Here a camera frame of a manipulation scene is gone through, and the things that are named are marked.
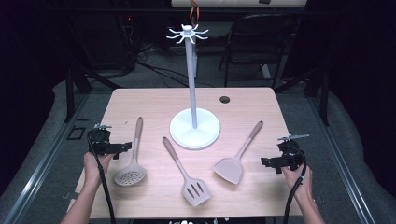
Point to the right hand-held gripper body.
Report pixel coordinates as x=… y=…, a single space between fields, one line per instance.
x=291 y=157

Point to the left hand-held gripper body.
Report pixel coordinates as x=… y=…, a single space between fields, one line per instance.
x=101 y=144

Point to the beige perforated skimmer spoon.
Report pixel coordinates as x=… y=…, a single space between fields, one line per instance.
x=130 y=178

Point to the beige solid spatula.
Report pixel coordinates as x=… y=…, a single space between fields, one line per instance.
x=230 y=169

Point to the beige slotted spatula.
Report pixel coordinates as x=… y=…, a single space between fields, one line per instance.
x=194 y=189

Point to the white utensil rack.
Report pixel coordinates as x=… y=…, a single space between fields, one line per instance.
x=193 y=93

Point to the person's left hand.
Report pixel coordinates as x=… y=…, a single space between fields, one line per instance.
x=93 y=169

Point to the person's right hand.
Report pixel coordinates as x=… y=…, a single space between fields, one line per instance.
x=302 y=183

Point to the dark equipment with red light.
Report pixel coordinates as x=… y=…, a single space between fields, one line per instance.
x=128 y=34

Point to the black folding chair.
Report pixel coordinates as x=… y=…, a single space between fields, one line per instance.
x=258 y=34

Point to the metal table bracket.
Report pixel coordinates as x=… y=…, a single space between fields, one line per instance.
x=70 y=195
x=318 y=199

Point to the aluminium floor rail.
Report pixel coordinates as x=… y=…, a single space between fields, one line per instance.
x=37 y=174
x=342 y=168

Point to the black metal stand frame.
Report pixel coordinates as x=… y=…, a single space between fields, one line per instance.
x=70 y=93
x=324 y=99

